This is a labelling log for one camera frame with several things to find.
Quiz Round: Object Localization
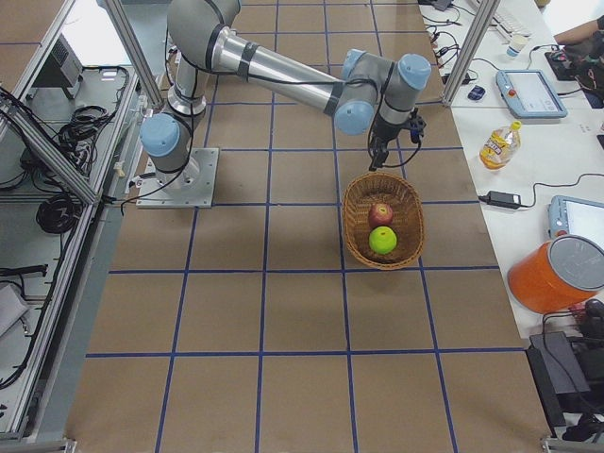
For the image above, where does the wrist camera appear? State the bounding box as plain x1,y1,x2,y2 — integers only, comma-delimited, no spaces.
405,109,426,144

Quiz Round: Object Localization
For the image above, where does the black power adapter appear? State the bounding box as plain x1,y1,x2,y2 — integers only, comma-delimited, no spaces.
478,191,522,210

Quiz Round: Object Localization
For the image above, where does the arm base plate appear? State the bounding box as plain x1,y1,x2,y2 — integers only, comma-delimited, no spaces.
135,147,220,209

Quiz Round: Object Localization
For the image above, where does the green apple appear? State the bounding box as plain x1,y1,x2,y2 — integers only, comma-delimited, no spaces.
368,226,397,255

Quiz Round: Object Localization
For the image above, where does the red apple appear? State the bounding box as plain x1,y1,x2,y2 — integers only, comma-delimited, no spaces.
368,203,394,228

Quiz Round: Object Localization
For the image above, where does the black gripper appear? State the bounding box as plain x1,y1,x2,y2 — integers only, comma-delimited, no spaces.
368,115,405,171

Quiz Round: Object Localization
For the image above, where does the blue teach pendant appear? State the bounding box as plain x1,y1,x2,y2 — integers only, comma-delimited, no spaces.
495,70,567,119
547,195,604,247

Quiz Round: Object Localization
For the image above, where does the coiled black cable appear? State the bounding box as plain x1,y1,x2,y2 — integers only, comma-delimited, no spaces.
36,193,77,235

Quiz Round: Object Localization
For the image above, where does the orange juice bottle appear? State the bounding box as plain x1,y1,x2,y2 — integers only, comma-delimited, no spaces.
478,120,523,170

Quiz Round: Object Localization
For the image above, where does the aluminium frame post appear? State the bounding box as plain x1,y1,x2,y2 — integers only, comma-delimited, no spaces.
442,0,500,107

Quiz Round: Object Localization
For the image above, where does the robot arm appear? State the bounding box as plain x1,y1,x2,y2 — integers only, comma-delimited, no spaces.
166,1,431,171

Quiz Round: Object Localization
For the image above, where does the black box device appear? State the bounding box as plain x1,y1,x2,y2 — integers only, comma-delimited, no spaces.
526,331,603,444

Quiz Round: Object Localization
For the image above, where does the wicker basket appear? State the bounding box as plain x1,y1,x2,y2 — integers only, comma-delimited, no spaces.
343,172,424,271

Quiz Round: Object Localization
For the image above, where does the paper cup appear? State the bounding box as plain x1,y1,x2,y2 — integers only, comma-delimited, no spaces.
506,33,529,58

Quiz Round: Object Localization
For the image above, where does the orange bucket with lid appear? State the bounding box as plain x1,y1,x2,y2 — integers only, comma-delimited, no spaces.
507,235,603,314

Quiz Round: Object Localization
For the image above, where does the grey electronics box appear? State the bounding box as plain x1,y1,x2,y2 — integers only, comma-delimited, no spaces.
32,34,83,99

